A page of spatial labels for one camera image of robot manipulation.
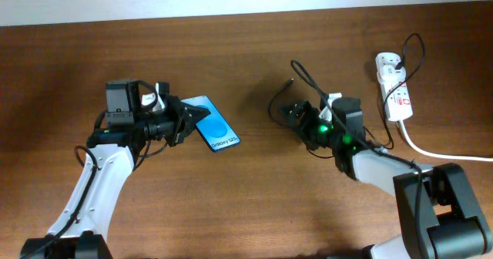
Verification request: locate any blue Galaxy smartphone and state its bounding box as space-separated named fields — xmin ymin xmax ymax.
xmin=183 ymin=96 xmax=240 ymax=152

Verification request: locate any black USB charging cable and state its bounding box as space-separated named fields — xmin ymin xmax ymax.
xmin=267 ymin=32 xmax=426 ymax=152

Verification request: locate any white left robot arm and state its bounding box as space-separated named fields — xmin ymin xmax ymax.
xmin=19 ymin=79 xmax=210 ymax=258

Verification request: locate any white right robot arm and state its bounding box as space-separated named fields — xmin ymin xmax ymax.
xmin=278 ymin=97 xmax=492 ymax=258

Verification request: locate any white USB charger adapter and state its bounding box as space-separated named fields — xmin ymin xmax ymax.
xmin=377 ymin=65 xmax=407 ymax=84

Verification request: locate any white power strip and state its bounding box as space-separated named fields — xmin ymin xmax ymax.
xmin=375 ymin=52 xmax=413 ymax=122

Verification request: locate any white power strip cord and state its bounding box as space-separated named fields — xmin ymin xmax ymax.
xmin=396 ymin=119 xmax=493 ymax=163

